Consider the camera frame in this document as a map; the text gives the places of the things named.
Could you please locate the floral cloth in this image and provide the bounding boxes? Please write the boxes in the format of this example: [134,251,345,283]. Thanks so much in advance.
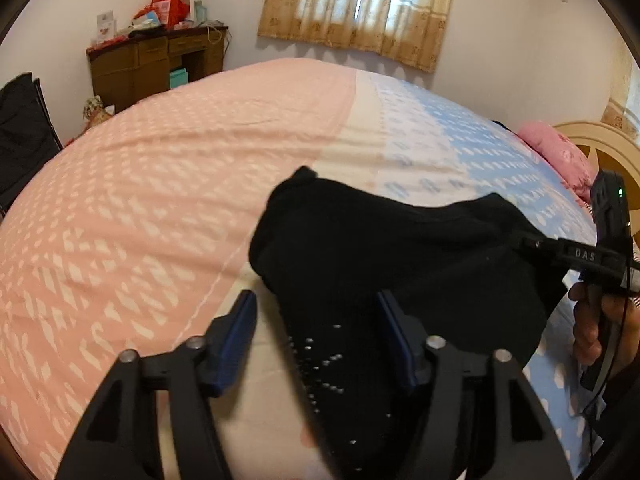
[82,96,114,132]

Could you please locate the pink floral pillow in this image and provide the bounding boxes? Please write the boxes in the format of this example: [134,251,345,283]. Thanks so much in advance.
[517,121,601,206]

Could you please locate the white greeting card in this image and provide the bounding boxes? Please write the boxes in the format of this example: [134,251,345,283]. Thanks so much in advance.
[96,10,119,44]

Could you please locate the thin black cable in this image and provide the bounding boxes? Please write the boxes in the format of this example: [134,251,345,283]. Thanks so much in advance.
[582,255,632,418]

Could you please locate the beige patterned curtain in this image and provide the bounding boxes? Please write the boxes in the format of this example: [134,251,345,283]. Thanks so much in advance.
[257,0,458,75]

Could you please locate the red gift bag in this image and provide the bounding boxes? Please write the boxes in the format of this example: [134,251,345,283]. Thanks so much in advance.
[132,0,194,31]

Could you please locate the pink and blue printed blanket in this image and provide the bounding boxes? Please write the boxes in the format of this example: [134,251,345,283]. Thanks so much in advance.
[0,57,628,480]

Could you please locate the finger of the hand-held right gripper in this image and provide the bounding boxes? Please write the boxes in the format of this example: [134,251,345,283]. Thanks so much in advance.
[517,234,601,272]

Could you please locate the black folding chair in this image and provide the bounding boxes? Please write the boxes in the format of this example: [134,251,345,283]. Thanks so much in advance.
[0,72,64,211]

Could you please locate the brown wooden desk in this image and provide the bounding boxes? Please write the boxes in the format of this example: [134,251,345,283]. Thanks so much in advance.
[86,25,228,113]

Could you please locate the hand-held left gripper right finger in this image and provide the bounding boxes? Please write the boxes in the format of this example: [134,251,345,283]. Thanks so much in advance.
[376,289,575,480]

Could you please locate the person's right forearm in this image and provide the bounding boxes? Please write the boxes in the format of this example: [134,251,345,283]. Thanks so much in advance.
[587,305,640,480]

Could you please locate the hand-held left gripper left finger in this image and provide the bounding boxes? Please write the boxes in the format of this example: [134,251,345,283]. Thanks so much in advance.
[52,289,258,480]

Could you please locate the black pants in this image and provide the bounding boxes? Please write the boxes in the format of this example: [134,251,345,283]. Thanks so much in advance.
[249,166,573,480]

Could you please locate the cream and brown headboard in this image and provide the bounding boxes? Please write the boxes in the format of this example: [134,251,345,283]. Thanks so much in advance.
[552,120,640,261]

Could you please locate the person's right hand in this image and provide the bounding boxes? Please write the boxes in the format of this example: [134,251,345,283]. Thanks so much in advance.
[569,282,640,367]

